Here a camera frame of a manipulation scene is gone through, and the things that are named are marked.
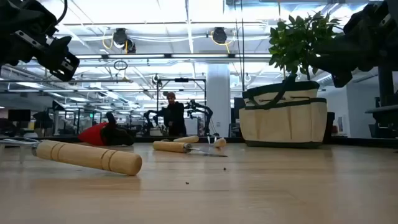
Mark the beige canvas gardening bag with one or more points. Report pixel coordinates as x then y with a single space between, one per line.
283 121

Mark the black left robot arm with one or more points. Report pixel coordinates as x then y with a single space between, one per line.
18 15

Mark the green potted plant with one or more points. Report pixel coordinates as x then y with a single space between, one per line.
295 40

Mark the person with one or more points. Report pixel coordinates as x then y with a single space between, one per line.
175 116

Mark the dark background monitor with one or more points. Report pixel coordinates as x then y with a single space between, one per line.
19 115

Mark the black background rig frame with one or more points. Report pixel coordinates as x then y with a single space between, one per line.
182 80

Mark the black aluminium table frame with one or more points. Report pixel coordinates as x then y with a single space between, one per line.
49 139

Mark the grey side desk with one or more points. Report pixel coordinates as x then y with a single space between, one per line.
382 109

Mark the red and black gardening glove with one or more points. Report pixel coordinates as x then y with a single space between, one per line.
93 135

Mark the black background robot arm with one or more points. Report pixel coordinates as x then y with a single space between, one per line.
202 110
152 116

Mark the white building pillar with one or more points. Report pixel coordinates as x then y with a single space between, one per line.
218 99

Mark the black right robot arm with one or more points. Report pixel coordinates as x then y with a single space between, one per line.
379 28

